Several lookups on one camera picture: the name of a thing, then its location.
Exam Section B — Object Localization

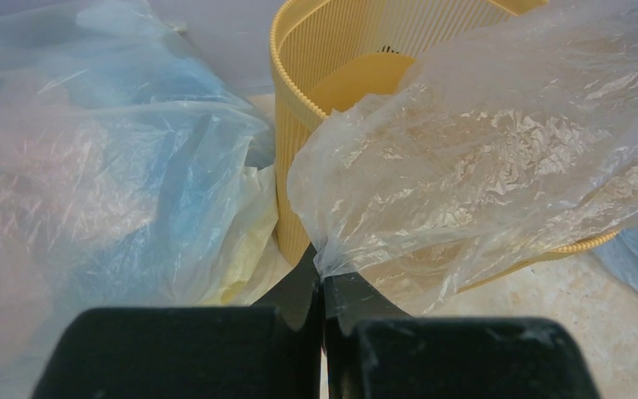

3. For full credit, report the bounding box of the yellow plastic trash bin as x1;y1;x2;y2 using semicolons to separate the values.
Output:
269;0;620;293

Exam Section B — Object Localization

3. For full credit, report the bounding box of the yellow plastic bag on floor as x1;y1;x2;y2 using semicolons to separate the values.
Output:
198;165;292;306

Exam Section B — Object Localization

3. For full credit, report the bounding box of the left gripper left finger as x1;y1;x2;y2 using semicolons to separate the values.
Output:
33;247;322;398

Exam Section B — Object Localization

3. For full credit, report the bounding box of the large stuffed bag left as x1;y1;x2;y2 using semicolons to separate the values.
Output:
0;1;274;398

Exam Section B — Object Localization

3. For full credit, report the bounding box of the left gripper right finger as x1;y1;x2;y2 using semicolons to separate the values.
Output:
323;273;599;398

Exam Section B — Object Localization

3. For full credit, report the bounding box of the clear plastic trash bag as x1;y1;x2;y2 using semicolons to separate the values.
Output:
287;1;638;314

